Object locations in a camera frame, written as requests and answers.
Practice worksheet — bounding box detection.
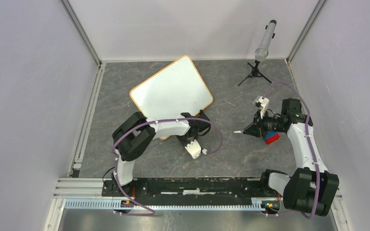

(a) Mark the white whiteboard with yellow frame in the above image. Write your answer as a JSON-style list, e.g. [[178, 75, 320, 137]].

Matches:
[[129, 54, 214, 141]]

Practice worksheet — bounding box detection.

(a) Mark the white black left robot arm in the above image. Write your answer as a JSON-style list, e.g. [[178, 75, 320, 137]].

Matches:
[[103, 111, 212, 196]]

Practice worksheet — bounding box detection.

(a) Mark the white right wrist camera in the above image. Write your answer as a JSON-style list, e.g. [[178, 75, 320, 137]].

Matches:
[[253, 96, 269, 119]]

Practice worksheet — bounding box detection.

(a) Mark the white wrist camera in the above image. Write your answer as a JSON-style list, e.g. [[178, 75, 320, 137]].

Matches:
[[185, 140, 208, 159], [253, 96, 269, 119]]

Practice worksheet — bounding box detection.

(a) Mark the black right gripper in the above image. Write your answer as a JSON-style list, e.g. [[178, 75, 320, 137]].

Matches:
[[243, 109, 285, 138]]

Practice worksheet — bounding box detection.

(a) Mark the silver microphone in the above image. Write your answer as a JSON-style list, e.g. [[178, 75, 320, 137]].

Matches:
[[255, 19, 277, 62]]

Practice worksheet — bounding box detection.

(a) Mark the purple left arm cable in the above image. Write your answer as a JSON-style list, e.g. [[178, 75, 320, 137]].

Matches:
[[112, 117, 224, 217]]

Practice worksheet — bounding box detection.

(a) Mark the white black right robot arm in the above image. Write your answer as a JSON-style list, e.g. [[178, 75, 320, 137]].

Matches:
[[241, 96, 339, 217]]

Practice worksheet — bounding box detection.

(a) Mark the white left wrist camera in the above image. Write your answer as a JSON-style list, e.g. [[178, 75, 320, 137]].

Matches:
[[185, 140, 208, 159]]

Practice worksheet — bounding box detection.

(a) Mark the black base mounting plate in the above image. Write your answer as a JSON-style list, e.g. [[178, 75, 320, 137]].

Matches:
[[102, 177, 282, 206]]

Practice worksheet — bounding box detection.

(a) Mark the white toothed cable rail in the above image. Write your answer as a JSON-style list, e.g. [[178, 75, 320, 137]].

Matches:
[[64, 199, 280, 212]]

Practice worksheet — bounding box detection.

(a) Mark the black microphone tripod stand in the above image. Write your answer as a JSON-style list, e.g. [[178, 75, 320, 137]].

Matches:
[[238, 60, 272, 87]]

